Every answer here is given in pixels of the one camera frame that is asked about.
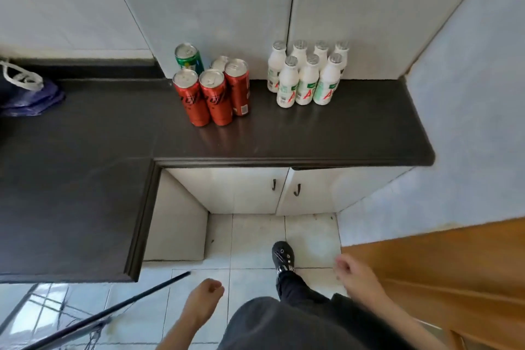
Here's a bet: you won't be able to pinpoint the tall grey cabinet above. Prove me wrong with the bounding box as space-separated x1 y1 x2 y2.
100 0 503 80

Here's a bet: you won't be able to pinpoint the person's black trousers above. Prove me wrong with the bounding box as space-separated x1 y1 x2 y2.
277 271 333 310

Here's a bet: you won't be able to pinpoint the person's left hand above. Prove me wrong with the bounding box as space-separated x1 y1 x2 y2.
180 278 225 328

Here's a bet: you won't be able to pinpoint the white coiled cable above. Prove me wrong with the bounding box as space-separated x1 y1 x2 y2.
0 59 45 91

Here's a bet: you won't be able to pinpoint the purple plastic bag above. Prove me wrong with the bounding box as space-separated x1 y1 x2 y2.
0 79 66 118

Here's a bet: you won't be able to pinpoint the person's right forearm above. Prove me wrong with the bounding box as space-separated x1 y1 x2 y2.
369 292 448 350

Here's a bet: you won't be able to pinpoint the green Sprite can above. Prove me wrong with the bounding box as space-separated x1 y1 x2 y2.
175 43 205 75

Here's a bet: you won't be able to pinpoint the cluster of small white bottles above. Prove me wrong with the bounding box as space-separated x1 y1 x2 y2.
267 40 350 108

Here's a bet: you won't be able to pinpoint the person's left forearm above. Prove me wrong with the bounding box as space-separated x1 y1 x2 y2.
155 317 206 350

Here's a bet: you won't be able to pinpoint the black tripod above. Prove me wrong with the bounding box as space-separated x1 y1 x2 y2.
0 271 191 350

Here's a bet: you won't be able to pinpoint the person's right hand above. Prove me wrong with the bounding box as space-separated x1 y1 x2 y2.
333 253 388 301

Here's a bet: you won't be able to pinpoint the person's black right shoe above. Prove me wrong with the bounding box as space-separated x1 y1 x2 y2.
272 241 296 275

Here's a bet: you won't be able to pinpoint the white corner base cabinet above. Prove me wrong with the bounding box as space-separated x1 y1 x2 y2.
143 169 209 263

